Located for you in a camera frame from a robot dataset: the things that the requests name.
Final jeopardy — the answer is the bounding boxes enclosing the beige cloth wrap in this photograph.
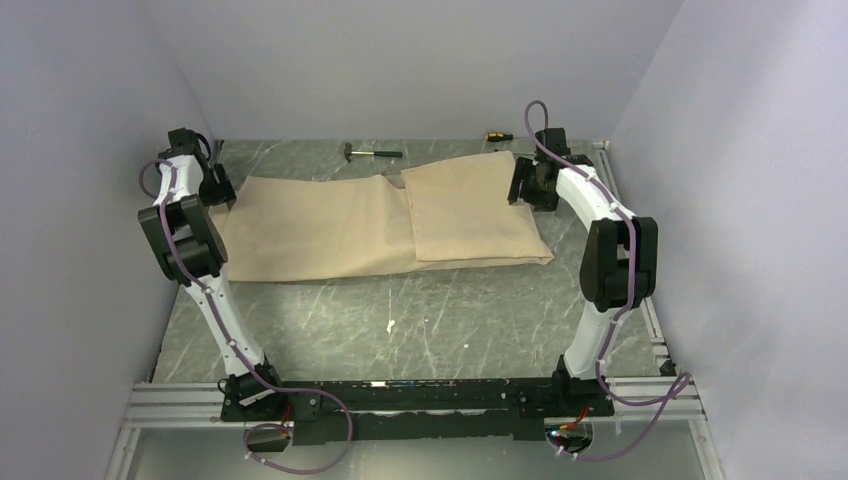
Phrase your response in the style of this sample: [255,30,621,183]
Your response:
[210,152,553,283]

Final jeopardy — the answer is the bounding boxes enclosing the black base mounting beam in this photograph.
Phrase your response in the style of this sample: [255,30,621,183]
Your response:
[217,367,614,446]

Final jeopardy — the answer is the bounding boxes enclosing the aluminium frame rail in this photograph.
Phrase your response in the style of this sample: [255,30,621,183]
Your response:
[105,383,725,479]

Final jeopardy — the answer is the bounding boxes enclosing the yellow handled screwdriver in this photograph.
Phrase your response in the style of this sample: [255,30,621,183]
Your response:
[485,132,530,143]

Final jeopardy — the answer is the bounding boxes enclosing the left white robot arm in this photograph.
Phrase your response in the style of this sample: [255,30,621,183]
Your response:
[138,128,288,422]

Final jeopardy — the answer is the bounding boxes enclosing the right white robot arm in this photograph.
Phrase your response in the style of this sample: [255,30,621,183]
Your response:
[507,128,658,415]

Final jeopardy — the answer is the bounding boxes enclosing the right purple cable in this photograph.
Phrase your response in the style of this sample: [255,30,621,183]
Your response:
[524,100,694,464]

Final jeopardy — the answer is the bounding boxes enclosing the wire mesh instrument tray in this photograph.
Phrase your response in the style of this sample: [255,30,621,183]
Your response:
[381,170,406,190]

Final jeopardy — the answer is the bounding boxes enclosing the small black hammer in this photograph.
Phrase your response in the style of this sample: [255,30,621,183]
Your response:
[343,143,404,163]

